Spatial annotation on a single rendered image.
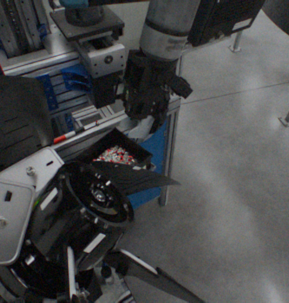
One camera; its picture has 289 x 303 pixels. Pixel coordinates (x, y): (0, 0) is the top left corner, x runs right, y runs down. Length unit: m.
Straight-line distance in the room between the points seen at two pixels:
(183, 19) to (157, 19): 0.04
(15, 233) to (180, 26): 0.36
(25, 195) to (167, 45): 0.30
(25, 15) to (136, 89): 0.73
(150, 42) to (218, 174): 1.52
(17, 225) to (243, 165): 1.78
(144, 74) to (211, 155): 1.55
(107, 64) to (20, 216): 0.79
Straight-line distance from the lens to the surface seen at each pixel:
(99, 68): 1.05
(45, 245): 0.34
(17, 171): 0.43
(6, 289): 0.39
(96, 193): 0.35
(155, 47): 0.47
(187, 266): 1.61
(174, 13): 0.45
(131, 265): 0.39
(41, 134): 0.46
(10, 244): 0.35
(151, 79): 0.51
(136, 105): 0.51
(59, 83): 1.20
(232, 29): 1.04
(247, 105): 2.45
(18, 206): 0.34
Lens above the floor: 1.53
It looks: 51 degrees down
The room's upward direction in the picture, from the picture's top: straight up
